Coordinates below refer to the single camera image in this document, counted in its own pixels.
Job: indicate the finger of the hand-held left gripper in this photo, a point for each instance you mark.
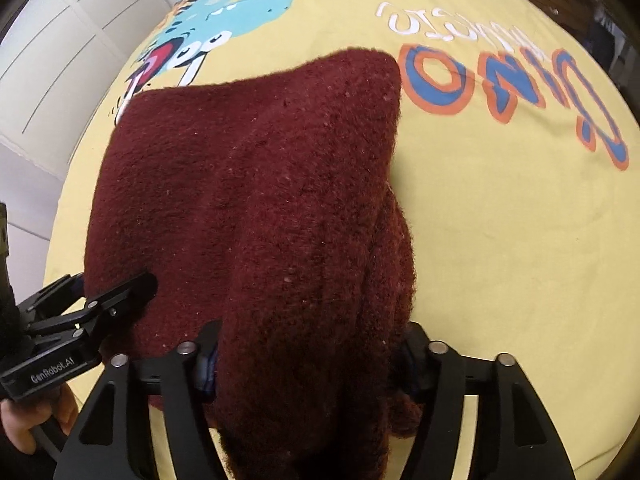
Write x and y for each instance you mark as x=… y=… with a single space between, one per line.
x=125 y=297
x=52 y=295

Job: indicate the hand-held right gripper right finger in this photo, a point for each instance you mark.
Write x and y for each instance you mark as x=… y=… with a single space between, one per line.
x=415 y=375

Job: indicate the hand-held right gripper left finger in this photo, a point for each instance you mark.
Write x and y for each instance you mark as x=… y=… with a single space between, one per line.
x=202 y=375

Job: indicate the maroon knit sweater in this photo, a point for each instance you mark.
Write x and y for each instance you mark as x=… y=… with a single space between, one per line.
x=250 y=185

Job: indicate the person's left hand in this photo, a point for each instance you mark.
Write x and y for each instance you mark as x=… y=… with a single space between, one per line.
x=17 y=425

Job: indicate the yellow cartoon printed bedsheet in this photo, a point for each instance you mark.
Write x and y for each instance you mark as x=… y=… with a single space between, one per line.
x=500 y=235

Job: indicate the white wardrobe doors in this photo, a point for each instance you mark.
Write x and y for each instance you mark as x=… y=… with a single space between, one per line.
x=75 y=35

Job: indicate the black shopping bag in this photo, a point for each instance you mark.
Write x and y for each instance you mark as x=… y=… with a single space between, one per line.
x=605 y=40

